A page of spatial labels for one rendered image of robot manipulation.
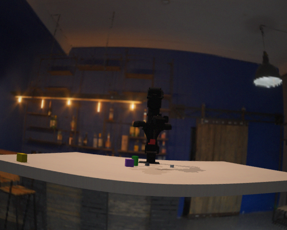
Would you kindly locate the red block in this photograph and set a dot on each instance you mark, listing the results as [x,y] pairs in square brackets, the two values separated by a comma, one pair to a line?
[152,141]

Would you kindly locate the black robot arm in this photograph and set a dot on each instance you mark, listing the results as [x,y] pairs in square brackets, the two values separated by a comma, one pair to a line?
[154,97]

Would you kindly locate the yellow cube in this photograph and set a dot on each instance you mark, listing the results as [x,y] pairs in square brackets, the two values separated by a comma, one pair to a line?
[21,157]

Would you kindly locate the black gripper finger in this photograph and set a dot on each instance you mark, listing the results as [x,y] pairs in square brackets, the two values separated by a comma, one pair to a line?
[156,133]
[147,133]

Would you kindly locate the purple block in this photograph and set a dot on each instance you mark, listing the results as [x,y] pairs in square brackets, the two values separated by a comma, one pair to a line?
[129,162]

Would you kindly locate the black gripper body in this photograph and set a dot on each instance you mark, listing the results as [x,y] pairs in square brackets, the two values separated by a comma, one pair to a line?
[148,124]

